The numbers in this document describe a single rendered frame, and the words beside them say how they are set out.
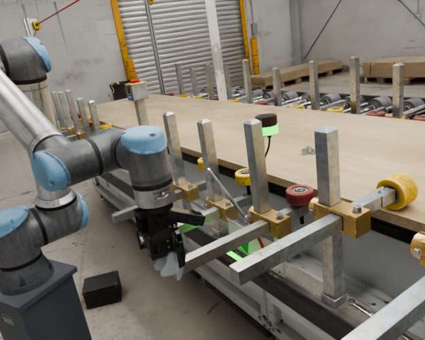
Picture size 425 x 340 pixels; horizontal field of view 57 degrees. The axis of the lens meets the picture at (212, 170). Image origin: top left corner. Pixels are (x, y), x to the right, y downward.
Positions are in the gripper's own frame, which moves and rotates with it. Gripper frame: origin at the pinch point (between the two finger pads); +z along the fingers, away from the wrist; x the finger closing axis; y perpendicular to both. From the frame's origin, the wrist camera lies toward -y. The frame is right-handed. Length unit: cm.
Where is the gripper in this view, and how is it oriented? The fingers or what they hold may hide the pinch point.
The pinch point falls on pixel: (179, 274)
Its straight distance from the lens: 98.9
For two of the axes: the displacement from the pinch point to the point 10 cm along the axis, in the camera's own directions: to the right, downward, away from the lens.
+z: 1.4, 9.4, 3.3
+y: -8.3, 2.9, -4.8
